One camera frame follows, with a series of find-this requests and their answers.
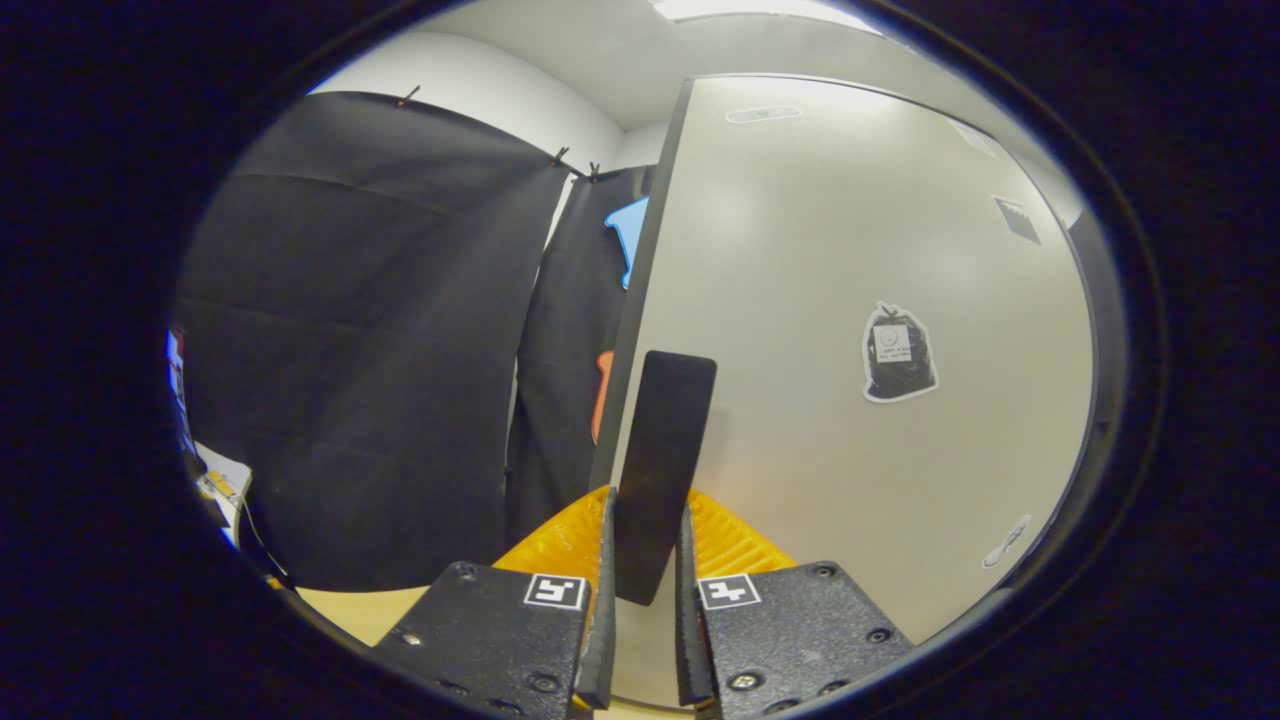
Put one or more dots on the long ceiling light panel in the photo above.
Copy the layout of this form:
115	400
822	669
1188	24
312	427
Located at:
740	8

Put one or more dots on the dark grey cabinet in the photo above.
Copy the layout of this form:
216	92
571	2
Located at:
638	300

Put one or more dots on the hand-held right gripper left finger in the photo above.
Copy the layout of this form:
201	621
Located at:
604	650

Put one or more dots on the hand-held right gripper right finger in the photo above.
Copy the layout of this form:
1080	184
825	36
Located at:
688	640

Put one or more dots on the white paper sheet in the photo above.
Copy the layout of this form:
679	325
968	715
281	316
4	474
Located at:
225	475

